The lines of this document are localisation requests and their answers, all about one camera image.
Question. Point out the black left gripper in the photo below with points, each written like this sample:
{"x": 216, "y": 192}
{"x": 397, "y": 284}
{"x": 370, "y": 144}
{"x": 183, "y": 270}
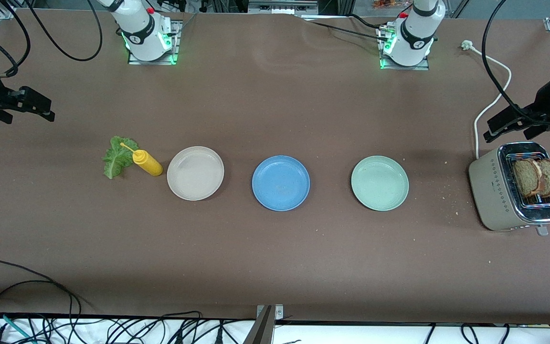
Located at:
{"x": 545, "y": 100}

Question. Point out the green lettuce leaf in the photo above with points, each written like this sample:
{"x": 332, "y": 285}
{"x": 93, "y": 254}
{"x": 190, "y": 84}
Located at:
{"x": 115, "y": 162}

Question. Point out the green round plate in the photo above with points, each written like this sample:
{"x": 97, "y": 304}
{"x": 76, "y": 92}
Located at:
{"x": 380, "y": 183}

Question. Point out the white surface panel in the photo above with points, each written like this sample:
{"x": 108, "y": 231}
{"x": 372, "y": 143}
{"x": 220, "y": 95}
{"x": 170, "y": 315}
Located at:
{"x": 351, "y": 334}

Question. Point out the yellow squeeze bottle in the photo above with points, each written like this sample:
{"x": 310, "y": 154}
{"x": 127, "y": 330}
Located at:
{"x": 148, "y": 163}

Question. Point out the small metal table bracket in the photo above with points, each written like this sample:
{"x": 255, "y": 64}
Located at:
{"x": 279, "y": 311}

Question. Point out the blue round plate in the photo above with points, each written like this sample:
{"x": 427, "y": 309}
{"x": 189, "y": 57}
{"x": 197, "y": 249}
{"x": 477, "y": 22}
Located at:
{"x": 280, "y": 183}

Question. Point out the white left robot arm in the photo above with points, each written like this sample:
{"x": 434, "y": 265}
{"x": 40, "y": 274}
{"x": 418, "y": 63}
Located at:
{"x": 413, "y": 38}

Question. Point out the grey metal box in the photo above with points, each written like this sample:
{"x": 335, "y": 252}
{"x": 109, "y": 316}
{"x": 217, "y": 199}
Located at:
{"x": 282, "y": 7}

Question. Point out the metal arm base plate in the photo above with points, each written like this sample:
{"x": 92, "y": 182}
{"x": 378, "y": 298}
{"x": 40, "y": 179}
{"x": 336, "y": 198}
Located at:
{"x": 176, "y": 43}
{"x": 406, "y": 68}

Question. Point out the beige round plate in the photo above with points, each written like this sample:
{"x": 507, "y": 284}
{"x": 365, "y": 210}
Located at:
{"x": 195, "y": 173}

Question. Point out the silver two-slot toaster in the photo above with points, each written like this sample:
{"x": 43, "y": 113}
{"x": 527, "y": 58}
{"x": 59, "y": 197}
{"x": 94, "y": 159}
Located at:
{"x": 492, "y": 191}

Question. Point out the grey metal bar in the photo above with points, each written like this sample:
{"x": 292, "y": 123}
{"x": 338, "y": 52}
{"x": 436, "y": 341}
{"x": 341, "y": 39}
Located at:
{"x": 260, "y": 329}

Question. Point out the orange snack package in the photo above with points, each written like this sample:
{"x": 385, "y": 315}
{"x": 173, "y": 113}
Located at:
{"x": 385, "y": 4}

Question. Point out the small grey corner bracket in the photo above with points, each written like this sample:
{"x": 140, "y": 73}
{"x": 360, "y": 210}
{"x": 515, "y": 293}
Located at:
{"x": 4, "y": 13}

